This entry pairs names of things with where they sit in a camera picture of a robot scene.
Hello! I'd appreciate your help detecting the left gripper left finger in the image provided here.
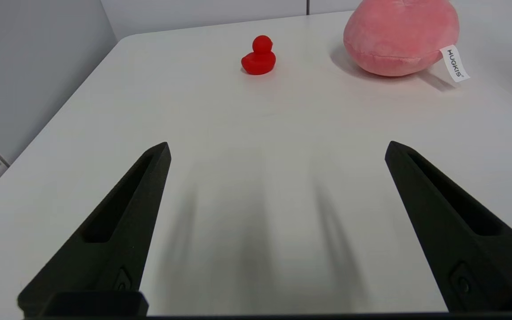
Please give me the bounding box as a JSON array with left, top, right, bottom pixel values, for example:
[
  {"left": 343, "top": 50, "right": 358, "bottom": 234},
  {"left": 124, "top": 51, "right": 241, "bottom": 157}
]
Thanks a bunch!
[{"left": 17, "top": 142, "right": 172, "bottom": 312}]

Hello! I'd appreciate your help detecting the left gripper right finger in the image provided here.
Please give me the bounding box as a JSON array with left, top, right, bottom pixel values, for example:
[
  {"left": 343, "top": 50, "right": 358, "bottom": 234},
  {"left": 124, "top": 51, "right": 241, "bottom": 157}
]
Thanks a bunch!
[{"left": 385, "top": 141, "right": 512, "bottom": 314}]

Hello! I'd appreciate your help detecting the red rubber duck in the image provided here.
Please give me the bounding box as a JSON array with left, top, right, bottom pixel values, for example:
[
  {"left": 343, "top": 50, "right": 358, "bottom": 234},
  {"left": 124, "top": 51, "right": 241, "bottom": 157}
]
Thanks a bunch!
[{"left": 241, "top": 35, "right": 277, "bottom": 76}]

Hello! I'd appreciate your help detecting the pink plush peach toy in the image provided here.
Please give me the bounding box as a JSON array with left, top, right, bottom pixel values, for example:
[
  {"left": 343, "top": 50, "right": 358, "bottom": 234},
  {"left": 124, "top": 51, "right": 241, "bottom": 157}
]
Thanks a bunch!
[{"left": 343, "top": 0, "right": 471, "bottom": 84}]

